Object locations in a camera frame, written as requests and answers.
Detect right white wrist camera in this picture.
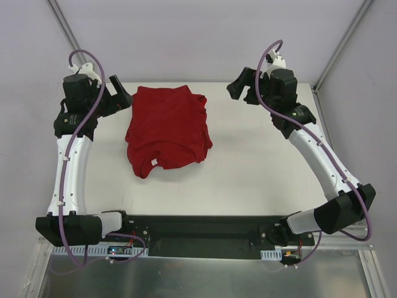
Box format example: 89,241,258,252
265,50,287,76

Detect right grey cable duct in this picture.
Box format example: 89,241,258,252
261,249,282,261

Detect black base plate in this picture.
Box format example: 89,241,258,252
105,215,314,260

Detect grey cable duct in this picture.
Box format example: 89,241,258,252
261,249,282,261
52,245,149,258

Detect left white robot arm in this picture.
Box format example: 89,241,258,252
35,73,132,247

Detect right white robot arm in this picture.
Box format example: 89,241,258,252
226,67,376,246

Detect dark red t shirt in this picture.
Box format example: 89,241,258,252
125,85,213,179

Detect left grey cable duct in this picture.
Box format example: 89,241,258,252
52,245,149,258

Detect aluminium rail frame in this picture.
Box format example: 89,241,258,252
37,223,376,252

